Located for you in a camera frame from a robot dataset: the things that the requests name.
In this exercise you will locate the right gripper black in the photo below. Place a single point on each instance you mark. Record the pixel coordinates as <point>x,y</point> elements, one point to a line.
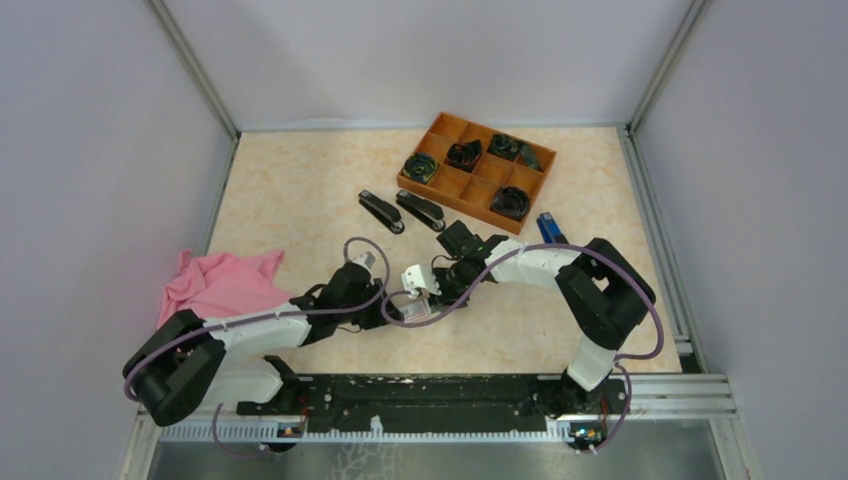
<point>446,300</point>

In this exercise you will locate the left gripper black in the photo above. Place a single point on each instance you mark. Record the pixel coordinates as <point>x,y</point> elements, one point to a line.
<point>377,318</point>

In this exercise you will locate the red white staple box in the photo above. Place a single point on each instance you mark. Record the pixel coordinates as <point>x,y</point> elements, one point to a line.
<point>417,311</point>

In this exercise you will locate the black stapler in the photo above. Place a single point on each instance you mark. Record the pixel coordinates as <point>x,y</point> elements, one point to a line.
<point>426,211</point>
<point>387,214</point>

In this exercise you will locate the blue stapler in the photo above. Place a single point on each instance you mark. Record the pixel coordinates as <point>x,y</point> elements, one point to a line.
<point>550,230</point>

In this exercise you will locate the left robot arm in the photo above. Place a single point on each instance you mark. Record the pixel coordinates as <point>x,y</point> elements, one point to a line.
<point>193,363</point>

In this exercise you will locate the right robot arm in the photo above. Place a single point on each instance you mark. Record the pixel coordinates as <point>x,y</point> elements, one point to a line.
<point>607,297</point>

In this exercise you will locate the black coiled item lower right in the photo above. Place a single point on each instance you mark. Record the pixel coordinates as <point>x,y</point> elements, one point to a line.
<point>511,202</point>

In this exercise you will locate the orange compartment tray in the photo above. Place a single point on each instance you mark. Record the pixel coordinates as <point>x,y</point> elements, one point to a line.
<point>472,193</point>

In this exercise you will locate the black coiled item blue-green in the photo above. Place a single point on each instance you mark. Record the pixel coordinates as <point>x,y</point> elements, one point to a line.
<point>420,167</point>

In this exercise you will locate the black coiled item centre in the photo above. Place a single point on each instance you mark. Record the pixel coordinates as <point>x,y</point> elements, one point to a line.
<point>464,156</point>

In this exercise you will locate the pink cloth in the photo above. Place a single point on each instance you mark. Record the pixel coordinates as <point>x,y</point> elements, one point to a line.
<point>223,285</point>

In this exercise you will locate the black coiled item upper right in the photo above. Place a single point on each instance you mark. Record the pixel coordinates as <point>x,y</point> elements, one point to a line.
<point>505,146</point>

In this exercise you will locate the dark green flat item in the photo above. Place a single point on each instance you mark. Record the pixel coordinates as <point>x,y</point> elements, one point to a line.
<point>530,158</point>

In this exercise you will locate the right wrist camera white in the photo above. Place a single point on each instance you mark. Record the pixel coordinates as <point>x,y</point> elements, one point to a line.
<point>418,280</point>

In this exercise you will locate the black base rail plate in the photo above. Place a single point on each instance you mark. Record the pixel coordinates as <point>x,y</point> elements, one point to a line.
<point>429,404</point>

